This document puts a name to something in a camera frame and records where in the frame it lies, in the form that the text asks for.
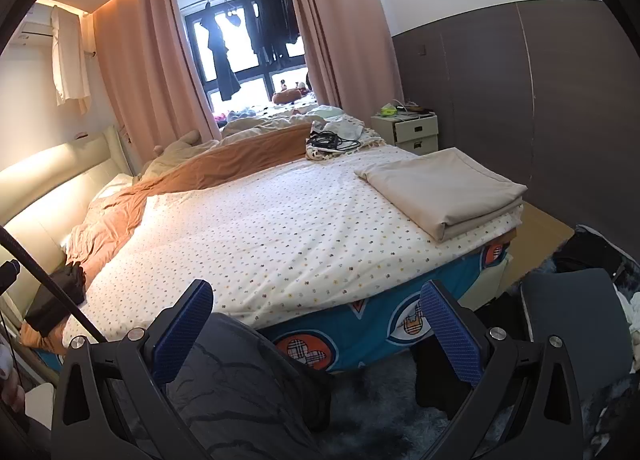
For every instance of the white dotted bed sheet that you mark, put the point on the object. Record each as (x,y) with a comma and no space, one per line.
(336,201)

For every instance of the person's left hand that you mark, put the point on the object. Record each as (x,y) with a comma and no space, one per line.
(12,393)

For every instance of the cream padded headboard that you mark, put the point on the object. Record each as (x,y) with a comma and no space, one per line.
(46,195)

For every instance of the orange brown quilt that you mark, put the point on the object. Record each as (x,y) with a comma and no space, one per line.
(223,216)

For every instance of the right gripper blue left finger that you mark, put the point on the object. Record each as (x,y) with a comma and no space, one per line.
(175,329)

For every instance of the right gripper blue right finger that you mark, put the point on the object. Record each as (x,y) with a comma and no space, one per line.
(458,333)

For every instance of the brown plush toy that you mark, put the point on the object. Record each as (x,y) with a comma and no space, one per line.
(287,95)

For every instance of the white bedside drawer cabinet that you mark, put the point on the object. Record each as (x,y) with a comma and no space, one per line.
(413,132)

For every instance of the left pink curtain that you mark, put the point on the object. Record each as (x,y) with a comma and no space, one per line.
(149,73)

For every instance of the blue patterned bed base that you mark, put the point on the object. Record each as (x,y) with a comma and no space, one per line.
(390,319)

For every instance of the dark clothes on rail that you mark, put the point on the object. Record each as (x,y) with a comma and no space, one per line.
(247,49)

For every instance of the folded black garment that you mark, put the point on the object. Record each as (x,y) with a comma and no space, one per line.
(46,312)

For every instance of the patterned cloth with cables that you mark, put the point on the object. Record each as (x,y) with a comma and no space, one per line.
(339,135)

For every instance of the beige zip jacket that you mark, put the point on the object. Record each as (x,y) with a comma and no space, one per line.
(446,193)

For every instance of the person's patterned grey trousers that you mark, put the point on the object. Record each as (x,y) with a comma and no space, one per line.
(242,398)

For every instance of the white hanging shirt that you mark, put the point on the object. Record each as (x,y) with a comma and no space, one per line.
(69,70)

